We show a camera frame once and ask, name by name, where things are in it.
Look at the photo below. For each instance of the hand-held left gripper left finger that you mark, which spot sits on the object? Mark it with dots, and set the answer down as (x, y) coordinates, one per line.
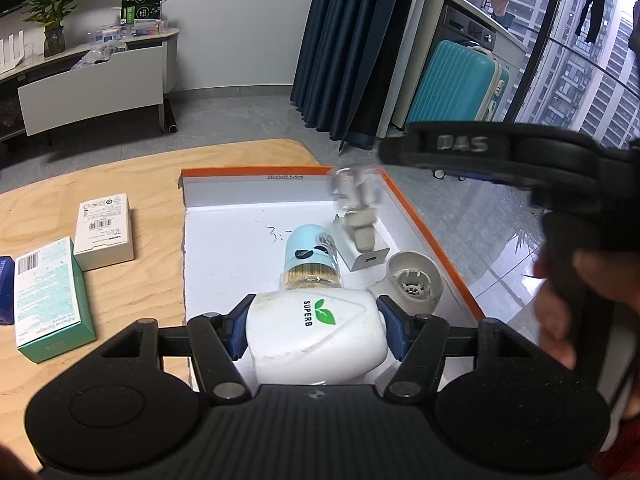
(239, 335)

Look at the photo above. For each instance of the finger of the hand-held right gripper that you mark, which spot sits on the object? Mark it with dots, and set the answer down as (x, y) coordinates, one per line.
(450, 147)

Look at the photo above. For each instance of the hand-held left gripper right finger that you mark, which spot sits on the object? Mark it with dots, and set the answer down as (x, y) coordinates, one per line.
(395, 330)

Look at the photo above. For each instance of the plain white plug-in heater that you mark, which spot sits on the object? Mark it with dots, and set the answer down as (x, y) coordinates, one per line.
(410, 280)

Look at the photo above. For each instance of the orange cardboard box white inside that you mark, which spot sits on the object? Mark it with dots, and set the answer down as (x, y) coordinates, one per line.
(230, 260)

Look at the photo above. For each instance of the white plug-in heater green leaf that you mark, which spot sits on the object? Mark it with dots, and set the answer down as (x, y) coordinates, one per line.
(315, 335)

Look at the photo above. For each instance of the white charger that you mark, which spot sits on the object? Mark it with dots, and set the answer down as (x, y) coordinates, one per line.
(375, 255)

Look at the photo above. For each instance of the clear glass refill bottle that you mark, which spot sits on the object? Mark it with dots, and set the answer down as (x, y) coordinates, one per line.
(355, 190)

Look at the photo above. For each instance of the glass jar light blue lid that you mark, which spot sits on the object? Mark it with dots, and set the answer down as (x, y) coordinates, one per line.
(312, 255)

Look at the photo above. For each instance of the small white carton box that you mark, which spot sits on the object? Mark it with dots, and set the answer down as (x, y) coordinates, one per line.
(102, 232)

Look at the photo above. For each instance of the teal carton box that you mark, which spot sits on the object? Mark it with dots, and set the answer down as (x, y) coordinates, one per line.
(50, 305)

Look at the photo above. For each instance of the blue tin box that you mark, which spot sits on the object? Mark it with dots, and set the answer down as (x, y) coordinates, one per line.
(6, 290)

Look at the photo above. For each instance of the person's right hand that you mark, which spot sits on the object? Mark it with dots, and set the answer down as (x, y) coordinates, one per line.
(552, 310)

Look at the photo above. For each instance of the teal suitcase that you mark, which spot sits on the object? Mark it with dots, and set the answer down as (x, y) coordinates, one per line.
(455, 85)

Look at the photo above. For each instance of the washing machine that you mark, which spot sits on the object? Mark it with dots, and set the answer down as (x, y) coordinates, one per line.
(467, 27)

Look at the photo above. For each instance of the blue curtain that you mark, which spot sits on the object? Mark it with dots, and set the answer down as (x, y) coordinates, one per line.
(350, 45)

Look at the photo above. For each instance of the white counter cabinet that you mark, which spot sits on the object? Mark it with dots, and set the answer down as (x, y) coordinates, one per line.
(450, 0)

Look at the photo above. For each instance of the white television cabinet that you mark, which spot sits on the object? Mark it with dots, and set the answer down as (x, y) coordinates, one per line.
(95, 90)

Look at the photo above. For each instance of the clear plastic bags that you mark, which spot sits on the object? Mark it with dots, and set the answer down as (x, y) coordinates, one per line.
(97, 55)

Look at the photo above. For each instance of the pile of small boxes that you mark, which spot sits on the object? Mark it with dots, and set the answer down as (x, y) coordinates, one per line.
(125, 31)

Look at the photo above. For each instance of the black green display box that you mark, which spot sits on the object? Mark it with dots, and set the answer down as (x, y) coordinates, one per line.
(141, 7)

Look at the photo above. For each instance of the white router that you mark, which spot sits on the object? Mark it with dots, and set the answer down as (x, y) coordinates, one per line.
(11, 52)

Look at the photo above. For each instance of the potted plant in dark vase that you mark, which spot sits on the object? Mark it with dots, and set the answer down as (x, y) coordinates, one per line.
(54, 15)

